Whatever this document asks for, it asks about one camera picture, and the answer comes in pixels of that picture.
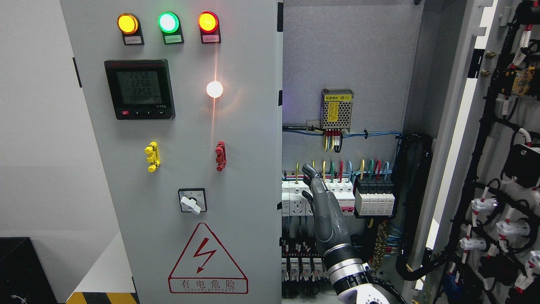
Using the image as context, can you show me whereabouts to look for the green indicator lamp left door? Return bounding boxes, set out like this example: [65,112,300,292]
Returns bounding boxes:
[158,11,181,33]

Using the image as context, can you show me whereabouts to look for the white glowing lamp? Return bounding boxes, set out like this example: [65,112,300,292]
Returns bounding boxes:
[206,81,224,98]

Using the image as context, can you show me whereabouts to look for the red terminal post pair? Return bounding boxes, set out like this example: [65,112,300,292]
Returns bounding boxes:
[215,141,227,172]

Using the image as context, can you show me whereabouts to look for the black corrugated cable loom right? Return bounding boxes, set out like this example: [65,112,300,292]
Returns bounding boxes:
[395,133,449,282]

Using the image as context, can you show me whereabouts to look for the yellow indicator lamp left door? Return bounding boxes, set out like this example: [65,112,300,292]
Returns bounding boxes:
[116,13,139,35]

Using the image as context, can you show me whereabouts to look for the grey cabinet body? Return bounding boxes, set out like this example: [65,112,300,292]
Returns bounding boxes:
[278,0,483,303]

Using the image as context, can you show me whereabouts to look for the red electric warning sticker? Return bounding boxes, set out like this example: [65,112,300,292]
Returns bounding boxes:
[168,223,248,294]

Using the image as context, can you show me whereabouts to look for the black digital power meter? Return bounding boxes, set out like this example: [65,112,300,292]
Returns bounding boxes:
[104,58,175,120]

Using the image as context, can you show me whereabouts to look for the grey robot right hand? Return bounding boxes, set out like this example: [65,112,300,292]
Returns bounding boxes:
[302,163,351,255]

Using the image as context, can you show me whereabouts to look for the relay terminal row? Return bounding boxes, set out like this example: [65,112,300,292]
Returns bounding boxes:
[279,236,330,287]

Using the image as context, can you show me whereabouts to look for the grey cabinet door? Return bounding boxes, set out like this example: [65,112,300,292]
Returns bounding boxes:
[425,0,539,304]
[60,0,282,304]

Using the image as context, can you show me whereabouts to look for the red indicator lamp left door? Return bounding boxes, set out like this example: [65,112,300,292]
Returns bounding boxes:
[197,11,219,33]

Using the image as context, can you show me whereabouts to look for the black white surge protector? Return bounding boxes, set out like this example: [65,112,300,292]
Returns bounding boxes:
[354,178,395,219]

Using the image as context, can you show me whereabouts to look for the yellow terminal post pair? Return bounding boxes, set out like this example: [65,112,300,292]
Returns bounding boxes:
[144,141,161,173]

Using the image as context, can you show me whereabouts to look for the metal mesh power supply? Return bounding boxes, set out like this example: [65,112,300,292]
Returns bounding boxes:
[320,88,354,130]

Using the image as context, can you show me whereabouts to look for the white socket breaker row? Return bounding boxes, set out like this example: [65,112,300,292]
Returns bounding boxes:
[282,179,355,216]

